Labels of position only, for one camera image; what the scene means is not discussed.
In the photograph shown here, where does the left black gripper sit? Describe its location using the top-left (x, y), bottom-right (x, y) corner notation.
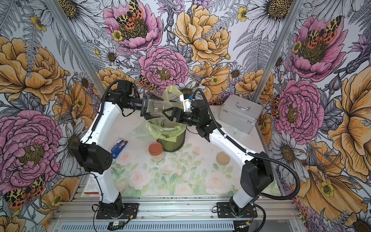
top-left (123, 92), bottom-right (164, 120)

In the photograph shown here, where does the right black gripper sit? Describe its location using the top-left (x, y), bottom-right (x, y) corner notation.
top-left (163, 106), bottom-right (201, 126)

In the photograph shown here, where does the clear plastic rice jar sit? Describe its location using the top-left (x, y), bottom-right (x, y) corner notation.
top-left (147, 99), bottom-right (173, 117)

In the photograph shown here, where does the jar with red-brown lid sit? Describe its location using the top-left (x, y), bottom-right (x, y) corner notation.
top-left (148, 142), bottom-right (165, 162)

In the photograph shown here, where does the beige jar lid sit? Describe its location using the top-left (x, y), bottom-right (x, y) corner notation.
top-left (216, 152), bottom-right (231, 165)

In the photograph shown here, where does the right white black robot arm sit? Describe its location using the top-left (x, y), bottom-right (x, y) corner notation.
top-left (160, 99), bottom-right (274, 217)

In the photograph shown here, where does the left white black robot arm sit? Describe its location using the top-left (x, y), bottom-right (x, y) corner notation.
top-left (70, 80), bottom-right (163, 219)

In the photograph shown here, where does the yellow-green plastic bin bag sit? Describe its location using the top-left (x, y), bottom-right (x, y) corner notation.
top-left (146, 86), bottom-right (186, 142)

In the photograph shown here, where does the clear plastic container lid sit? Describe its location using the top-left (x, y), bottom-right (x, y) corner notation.
top-left (129, 124), bottom-right (153, 141)

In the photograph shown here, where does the black mesh trash bin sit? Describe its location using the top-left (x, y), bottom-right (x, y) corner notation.
top-left (157, 119), bottom-right (186, 152)

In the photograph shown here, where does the blue packaged item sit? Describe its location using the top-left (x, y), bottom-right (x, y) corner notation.
top-left (110, 140), bottom-right (128, 159)

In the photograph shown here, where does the floral table mat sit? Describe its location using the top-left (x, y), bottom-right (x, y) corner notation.
top-left (111, 143), bottom-right (241, 197)

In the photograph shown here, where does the silver aluminium case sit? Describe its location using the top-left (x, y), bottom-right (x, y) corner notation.
top-left (219, 95), bottom-right (263, 134)

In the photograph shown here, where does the red white cardboard box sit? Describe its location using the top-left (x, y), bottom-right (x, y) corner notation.
top-left (83, 177), bottom-right (99, 195)

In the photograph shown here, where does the small green circuit board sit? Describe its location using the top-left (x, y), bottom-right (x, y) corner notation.
top-left (107, 221), bottom-right (125, 231)

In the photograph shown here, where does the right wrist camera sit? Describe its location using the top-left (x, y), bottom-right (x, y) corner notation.
top-left (179, 94), bottom-right (192, 112)

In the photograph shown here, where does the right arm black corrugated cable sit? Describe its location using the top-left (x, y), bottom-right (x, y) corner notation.
top-left (192, 88), bottom-right (301, 201)

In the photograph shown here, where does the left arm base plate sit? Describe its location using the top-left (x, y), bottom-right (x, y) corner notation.
top-left (96, 202), bottom-right (139, 219)

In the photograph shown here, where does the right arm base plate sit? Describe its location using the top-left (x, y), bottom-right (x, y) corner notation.
top-left (216, 202), bottom-right (258, 218)

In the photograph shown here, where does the aluminium front rail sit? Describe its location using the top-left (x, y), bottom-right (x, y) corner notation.
top-left (52, 185), bottom-right (302, 232)

